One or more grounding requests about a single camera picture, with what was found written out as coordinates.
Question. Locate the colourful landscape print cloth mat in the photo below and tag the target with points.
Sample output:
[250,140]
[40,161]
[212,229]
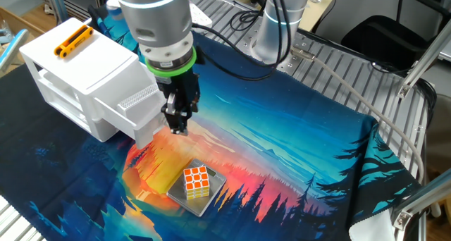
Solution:
[246,110]

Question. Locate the white plastic drawer cabinet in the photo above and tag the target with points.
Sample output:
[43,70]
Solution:
[88,65]

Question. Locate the brown cardboard box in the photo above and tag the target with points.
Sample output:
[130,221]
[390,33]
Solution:
[21,22]

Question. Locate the aluminium frame profile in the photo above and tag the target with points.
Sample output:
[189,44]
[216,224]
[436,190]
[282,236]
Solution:
[424,59]
[423,198]

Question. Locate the rubik's cube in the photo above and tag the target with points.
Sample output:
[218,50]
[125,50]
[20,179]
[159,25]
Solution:
[196,179]

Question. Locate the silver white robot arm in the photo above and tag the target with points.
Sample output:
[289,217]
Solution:
[158,19]

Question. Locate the silver digital kitchen scale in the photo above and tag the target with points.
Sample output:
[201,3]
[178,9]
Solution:
[201,207]

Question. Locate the white power strip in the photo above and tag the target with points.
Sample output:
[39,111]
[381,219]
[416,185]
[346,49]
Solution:
[202,20]

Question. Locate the black office chair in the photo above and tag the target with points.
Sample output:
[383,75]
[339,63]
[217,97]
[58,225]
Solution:
[384,36]

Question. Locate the yellow folding hex key set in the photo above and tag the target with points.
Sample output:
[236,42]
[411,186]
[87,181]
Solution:
[73,41]

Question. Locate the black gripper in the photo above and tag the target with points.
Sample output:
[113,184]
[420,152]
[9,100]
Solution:
[183,89]

